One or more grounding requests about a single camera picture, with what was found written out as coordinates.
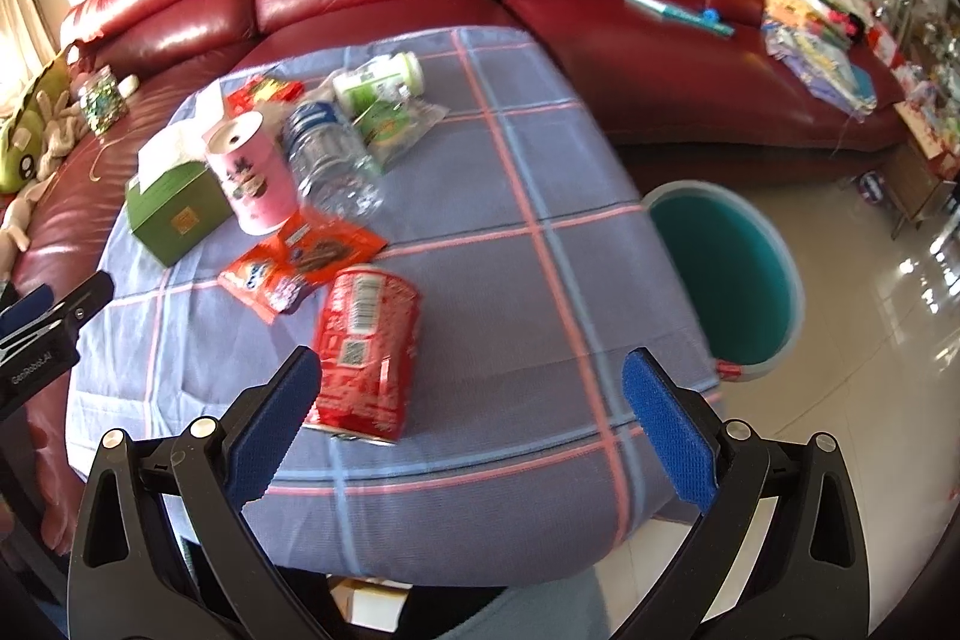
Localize green tissue box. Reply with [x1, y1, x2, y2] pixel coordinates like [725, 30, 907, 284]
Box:
[125, 120, 233, 268]

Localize orange snack wrapper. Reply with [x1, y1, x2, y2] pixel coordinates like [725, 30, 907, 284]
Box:
[218, 208, 387, 323]

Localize pink paper cup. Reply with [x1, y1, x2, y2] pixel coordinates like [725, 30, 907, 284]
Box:
[205, 110, 298, 236]

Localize red yellow snack bag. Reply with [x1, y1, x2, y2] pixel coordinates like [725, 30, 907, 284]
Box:
[224, 73, 304, 117]

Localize clear plastic water bottle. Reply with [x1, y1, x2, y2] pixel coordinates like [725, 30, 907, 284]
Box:
[283, 101, 382, 224]

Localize red crushed drink can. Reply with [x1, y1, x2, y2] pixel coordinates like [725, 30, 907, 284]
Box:
[304, 265, 421, 445]

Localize green clear snack packet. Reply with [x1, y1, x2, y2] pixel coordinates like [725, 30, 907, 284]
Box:
[353, 97, 449, 170]

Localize teal round trash bin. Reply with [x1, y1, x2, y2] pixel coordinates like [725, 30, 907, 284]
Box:
[643, 181, 805, 381]

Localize beige plush rabbit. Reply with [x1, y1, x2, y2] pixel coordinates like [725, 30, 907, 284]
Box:
[2, 91, 86, 283]

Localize green plush toy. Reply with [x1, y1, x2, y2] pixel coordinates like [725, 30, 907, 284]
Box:
[0, 52, 70, 195]

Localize green sequin pouch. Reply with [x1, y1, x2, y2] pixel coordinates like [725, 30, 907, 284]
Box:
[78, 67, 128, 136]

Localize green white plastic jar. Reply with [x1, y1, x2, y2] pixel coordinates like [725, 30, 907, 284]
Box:
[332, 52, 425, 119]

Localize blue plaid table cloth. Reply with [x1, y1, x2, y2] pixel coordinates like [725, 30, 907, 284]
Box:
[63, 24, 726, 588]

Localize wooden side table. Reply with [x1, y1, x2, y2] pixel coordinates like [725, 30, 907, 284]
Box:
[880, 101, 958, 241]

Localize pile of colourful papers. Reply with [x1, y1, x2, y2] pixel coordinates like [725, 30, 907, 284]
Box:
[761, 0, 907, 120]

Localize blue round toy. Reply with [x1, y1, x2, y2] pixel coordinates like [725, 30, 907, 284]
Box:
[701, 8, 721, 26]

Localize teal book on sofa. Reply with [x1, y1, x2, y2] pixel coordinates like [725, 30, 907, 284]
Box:
[626, 0, 734, 39]

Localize red leather sofa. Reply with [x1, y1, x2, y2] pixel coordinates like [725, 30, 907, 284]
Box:
[13, 0, 905, 526]

